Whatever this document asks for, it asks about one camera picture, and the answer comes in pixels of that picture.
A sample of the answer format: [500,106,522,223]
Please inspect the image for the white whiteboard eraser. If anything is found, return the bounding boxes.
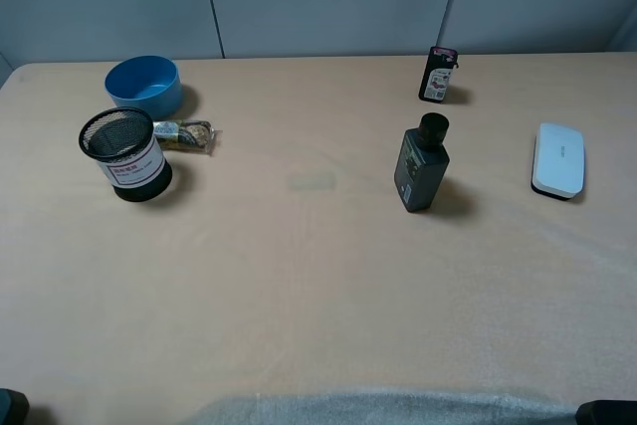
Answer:
[531,122,585,200]

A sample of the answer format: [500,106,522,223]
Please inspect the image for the blue plastic bowl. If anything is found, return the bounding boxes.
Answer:
[105,56,183,120]

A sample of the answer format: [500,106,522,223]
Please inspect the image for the small black labelled package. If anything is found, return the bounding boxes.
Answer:
[418,46,458,103]

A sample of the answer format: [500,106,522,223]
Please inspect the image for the black base part corner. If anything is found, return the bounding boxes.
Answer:
[0,388,30,425]
[575,400,637,425]

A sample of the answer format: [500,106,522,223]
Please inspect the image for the black base part left corner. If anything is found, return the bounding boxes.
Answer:
[0,388,30,425]

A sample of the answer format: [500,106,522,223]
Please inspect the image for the dark grey ink bottle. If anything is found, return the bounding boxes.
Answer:
[393,112,450,213]

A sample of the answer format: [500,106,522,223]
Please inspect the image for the black base part right corner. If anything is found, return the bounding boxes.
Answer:
[575,400,637,425]

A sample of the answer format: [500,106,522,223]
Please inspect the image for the gold chocolate candy pack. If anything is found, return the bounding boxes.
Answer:
[153,119,216,154]

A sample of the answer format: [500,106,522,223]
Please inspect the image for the black mesh pen holder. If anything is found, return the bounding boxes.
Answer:
[79,106,173,202]

